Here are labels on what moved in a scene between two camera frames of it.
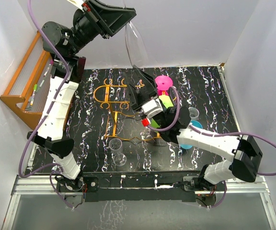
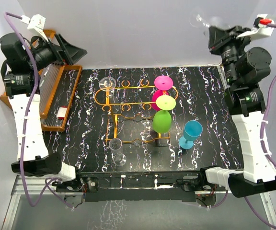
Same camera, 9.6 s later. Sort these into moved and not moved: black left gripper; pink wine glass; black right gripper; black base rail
Moved: black left gripper; black right gripper
Not moved: pink wine glass; black base rail
